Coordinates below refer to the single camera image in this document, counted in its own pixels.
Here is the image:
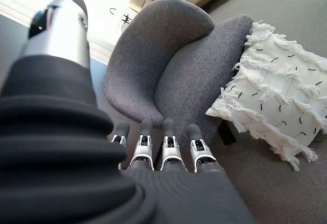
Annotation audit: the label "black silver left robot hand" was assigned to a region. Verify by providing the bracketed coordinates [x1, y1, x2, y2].
[0, 0, 259, 224]

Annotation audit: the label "white fringed cushion black dashes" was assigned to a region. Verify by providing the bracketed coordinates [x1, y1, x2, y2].
[205, 21, 327, 171]

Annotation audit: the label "grey fabric tub armchair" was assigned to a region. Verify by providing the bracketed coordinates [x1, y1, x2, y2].
[102, 0, 255, 146]

